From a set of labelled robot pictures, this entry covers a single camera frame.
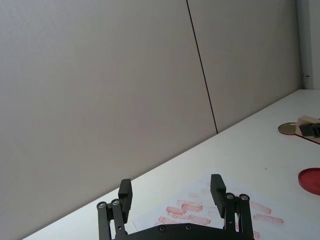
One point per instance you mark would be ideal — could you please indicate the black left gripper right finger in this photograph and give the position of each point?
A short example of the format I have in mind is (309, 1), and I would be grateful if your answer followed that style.
(218, 197)

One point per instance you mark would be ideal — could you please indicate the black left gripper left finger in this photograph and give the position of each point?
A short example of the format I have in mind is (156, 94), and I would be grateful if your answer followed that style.
(124, 200)

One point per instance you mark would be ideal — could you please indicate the white paper with red marks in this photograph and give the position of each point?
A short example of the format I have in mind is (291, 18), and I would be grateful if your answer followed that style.
(200, 200)

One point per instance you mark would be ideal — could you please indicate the red round lid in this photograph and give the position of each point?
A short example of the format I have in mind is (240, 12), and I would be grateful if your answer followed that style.
(311, 181)

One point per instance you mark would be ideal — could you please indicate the black ribbed part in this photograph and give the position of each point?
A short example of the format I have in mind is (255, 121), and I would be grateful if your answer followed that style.
(311, 130)

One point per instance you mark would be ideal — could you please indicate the tan wooden block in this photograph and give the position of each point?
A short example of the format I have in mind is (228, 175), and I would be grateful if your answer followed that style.
(303, 119)

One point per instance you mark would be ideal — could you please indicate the small metal latch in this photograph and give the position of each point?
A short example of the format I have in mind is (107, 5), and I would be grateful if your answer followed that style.
(305, 75)

